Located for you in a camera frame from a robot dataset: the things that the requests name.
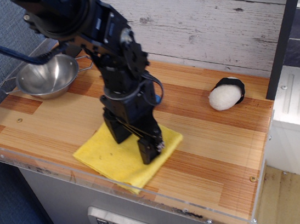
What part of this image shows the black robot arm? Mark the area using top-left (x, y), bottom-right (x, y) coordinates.
top-left (13, 0), bottom-right (164, 164)

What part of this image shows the clear acrylic table edge guard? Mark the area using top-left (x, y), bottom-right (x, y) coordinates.
top-left (0, 99), bottom-right (273, 224)

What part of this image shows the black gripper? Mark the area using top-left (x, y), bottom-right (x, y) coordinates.
top-left (100, 79), bottom-right (165, 164)

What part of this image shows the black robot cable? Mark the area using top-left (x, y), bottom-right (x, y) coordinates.
top-left (0, 0), bottom-right (66, 71)

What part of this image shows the stainless steel bowl with handles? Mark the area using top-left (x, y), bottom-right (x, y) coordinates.
top-left (0, 54), bottom-right (93, 100)

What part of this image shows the blue handled metal spork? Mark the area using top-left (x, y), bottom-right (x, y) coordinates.
top-left (155, 95), bottom-right (162, 105)

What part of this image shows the dark vertical post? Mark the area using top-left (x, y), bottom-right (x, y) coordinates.
top-left (266, 0), bottom-right (298, 100)

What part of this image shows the yellow cloth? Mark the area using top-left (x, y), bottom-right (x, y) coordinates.
top-left (73, 123), bottom-right (183, 194)

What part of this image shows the white and black plush toy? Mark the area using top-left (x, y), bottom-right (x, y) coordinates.
top-left (208, 77), bottom-right (245, 111)

